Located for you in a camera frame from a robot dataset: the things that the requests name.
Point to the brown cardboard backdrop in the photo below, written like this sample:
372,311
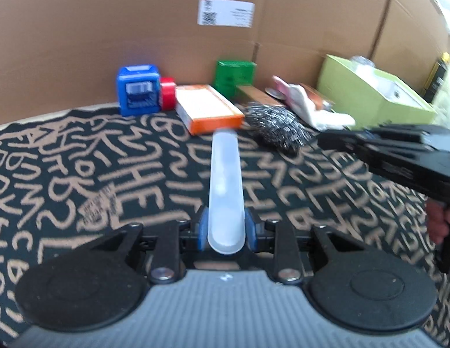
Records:
119,25

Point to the orange and white box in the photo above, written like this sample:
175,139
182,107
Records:
207,110

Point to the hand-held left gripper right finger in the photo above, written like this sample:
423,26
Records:
251,232

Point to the yellow and black bottle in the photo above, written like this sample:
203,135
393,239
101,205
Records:
437,76

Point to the steel wool scourer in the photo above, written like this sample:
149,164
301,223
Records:
279,128

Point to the brown wooden block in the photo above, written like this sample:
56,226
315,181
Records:
256,96

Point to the small green box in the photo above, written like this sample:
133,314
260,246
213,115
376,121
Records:
234,76

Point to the blue square device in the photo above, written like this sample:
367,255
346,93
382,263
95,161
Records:
138,90

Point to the black letter-patterned mat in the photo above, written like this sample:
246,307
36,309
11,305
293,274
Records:
101,188

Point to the green shoe box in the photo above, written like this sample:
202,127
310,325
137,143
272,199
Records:
377,98

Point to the small red object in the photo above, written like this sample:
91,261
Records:
168,92

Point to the white shipping label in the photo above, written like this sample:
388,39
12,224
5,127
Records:
226,12

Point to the person's right hand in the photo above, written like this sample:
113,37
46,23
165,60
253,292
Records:
437,221

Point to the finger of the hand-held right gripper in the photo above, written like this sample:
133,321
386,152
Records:
341,140

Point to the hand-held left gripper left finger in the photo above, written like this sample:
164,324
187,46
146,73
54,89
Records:
201,230

